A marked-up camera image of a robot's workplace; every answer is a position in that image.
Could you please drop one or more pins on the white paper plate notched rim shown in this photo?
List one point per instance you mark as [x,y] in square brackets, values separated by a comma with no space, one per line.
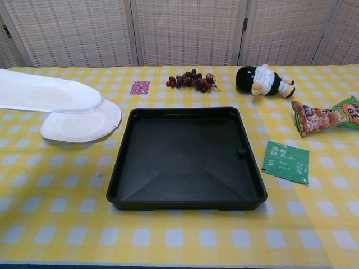
[84,126]

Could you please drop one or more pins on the white paper plate cracked rim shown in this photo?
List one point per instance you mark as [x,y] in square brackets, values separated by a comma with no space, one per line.
[42,92]

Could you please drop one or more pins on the black square plastic tray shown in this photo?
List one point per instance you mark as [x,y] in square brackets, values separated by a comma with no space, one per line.
[185,159]

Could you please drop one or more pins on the bunch of red grapes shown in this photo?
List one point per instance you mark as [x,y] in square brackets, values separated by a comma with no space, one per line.
[190,79]

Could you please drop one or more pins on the pink patterned card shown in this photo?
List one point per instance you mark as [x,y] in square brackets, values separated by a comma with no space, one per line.
[140,87]

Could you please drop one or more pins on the plush doll black hair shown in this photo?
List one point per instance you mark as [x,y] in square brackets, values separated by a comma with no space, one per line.
[266,81]

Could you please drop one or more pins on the yellow white checked tablecloth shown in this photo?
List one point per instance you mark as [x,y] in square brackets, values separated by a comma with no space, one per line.
[179,238]

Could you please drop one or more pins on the woven folding screen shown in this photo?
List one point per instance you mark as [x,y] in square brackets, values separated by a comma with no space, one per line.
[185,30]

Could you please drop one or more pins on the green tea packet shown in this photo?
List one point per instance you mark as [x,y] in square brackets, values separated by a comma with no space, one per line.
[286,161]

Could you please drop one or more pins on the orange green snack bag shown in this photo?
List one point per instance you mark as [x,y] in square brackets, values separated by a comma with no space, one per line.
[317,119]

